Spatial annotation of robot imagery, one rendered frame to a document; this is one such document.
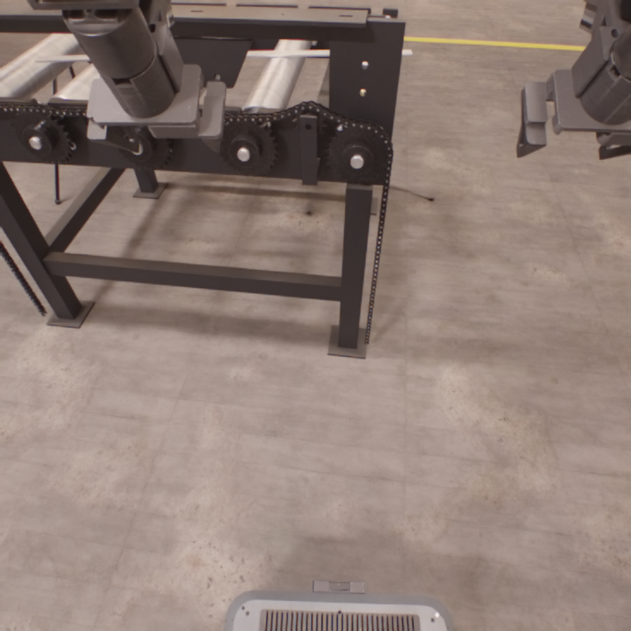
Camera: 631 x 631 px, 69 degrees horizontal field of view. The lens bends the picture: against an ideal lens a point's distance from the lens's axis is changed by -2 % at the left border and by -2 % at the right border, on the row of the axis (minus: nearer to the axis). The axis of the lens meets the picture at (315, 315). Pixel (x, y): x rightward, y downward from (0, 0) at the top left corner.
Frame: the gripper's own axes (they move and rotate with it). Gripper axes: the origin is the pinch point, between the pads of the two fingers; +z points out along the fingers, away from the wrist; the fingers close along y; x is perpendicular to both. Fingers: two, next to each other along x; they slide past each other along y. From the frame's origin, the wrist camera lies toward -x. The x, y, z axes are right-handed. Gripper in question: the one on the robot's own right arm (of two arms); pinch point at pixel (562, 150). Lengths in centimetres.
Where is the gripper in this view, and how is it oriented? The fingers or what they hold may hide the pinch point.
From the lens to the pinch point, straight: 63.0
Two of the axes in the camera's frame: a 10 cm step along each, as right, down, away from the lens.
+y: -10.0, -0.2, 0.3
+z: 0.2, 2.0, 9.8
